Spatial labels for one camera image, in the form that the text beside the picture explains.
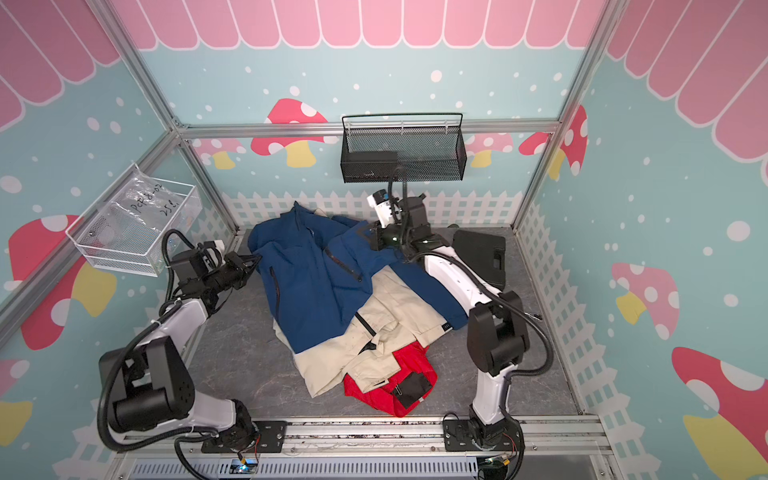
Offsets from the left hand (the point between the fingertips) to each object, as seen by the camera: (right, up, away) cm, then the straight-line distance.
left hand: (263, 258), depth 86 cm
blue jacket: (+16, -3, -1) cm, 17 cm away
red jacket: (+41, -35, -6) cm, 55 cm away
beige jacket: (+38, -17, +1) cm, 42 cm away
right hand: (+28, +8, -4) cm, 30 cm away
